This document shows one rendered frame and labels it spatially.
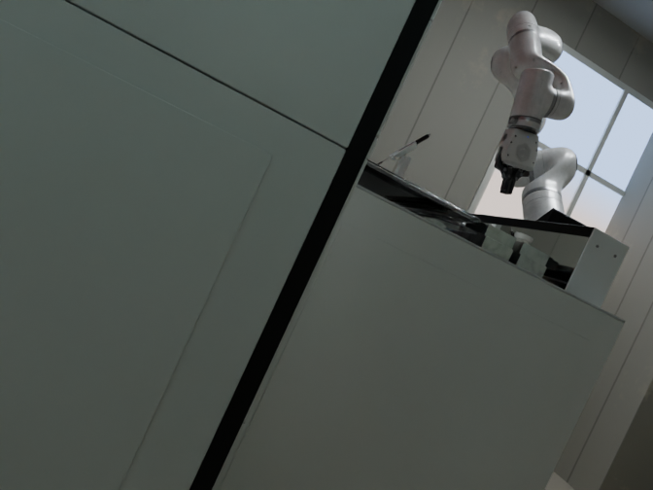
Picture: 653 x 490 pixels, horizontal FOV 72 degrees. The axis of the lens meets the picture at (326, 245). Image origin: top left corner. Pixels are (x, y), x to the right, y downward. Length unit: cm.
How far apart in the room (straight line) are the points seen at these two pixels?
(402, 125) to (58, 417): 271
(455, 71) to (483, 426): 261
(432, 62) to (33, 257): 288
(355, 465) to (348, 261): 33
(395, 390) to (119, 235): 50
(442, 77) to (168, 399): 287
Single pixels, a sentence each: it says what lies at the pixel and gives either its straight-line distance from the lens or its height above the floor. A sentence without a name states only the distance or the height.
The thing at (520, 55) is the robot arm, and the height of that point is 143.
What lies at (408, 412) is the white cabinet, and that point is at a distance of 80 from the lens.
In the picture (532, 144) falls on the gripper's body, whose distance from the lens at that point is 136.
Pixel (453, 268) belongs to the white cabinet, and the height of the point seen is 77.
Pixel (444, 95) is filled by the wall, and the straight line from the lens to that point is 314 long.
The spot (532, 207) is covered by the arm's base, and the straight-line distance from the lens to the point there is 156.
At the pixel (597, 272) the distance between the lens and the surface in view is 101.
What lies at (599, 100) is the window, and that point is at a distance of 375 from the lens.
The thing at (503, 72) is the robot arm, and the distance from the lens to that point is 178.
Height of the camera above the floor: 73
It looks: 1 degrees down
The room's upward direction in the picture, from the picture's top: 25 degrees clockwise
